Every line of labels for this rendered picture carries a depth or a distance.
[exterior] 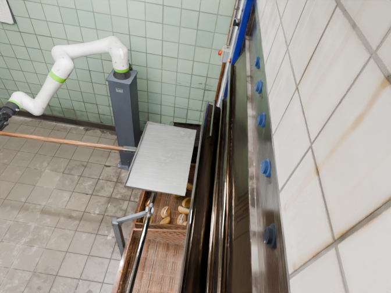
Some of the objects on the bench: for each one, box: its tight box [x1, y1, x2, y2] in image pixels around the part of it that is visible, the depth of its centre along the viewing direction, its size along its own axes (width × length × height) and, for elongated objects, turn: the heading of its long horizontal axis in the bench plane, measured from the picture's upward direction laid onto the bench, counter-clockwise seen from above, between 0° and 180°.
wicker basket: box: [134, 163, 196, 230], centre depth 204 cm, size 49×56×28 cm
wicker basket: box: [115, 228, 186, 293], centre depth 166 cm, size 49×56×28 cm
